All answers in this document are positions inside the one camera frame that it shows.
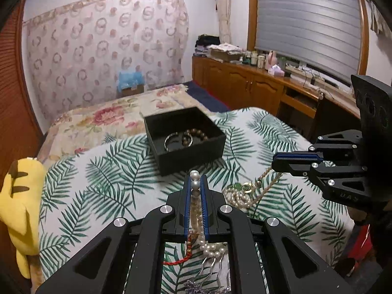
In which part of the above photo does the gold chain pearl necklace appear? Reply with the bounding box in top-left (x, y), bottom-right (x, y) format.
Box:
top-left (222, 166), bottom-right (283, 211)

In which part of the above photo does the pink bottle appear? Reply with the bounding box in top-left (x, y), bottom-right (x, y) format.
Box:
top-left (265, 50), bottom-right (278, 70)

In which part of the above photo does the white power strip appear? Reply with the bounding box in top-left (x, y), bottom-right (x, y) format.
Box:
top-left (285, 64), bottom-right (325, 82)

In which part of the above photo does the blue plush toy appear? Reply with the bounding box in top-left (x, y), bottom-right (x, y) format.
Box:
top-left (117, 72), bottom-right (145, 92)

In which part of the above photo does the white pearl necklace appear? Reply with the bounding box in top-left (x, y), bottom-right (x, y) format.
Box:
top-left (189, 169), bottom-right (229, 260)

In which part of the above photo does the wooden sideboard cabinet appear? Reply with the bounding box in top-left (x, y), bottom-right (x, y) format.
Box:
top-left (192, 56), bottom-right (361, 141)

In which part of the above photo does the floral bed blanket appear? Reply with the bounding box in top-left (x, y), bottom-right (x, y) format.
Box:
top-left (37, 84), bottom-right (213, 168)

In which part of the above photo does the cardboard box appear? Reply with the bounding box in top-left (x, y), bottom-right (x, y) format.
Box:
top-left (121, 84), bottom-right (144, 97)

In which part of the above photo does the silver bangle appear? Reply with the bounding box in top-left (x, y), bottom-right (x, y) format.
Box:
top-left (163, 131), bottom-right (193, 152)

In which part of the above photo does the palm leaf print sheet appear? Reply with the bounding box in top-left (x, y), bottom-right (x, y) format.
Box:
top-left (38, 108), bottom-right (354, 293)

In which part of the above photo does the dark blue mattress sheet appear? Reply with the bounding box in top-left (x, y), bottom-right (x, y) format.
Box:
top-left (183, 81), bottom-right (230, 113)

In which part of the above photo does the yellow Pikachu plush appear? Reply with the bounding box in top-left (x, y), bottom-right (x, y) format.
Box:
top-left (1, 157), bottom-right (47, 279)

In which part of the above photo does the silver hair comb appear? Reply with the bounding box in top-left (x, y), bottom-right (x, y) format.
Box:
top-left (185, 252), bottom-right (231, 294)

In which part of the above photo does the black jewelry box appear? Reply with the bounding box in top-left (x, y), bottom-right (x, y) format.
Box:
top-left (144, 107), bottom-right (226, 176)

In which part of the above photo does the wooden louvered wardrobe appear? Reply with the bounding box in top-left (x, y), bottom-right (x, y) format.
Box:
top-left (0, 0), bottom-right (45, 179)

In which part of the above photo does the beige side curtain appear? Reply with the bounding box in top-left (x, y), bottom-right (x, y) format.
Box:
top-left (215, 0), bottom-right (231, 43)

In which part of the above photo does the folded clothes pile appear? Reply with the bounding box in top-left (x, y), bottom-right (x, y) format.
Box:
top-left (193, 35), bottom-right (245, 62)

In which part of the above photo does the pink tissue box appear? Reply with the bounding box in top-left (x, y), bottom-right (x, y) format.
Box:
top-left (268, 64), bottom-right (285, 77)

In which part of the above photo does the grey window blind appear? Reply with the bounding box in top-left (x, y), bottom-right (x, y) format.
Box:
top-left (255, 0), bottom-right (361, 83)

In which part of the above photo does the circle pattern sheer curtain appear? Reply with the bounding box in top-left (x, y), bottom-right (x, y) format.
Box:
top-left (26, 0), bottom-right (189, 122)

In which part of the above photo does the red cord bracelet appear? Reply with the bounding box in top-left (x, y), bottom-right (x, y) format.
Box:
top-left (162, 232), bottom-right (197, 266)

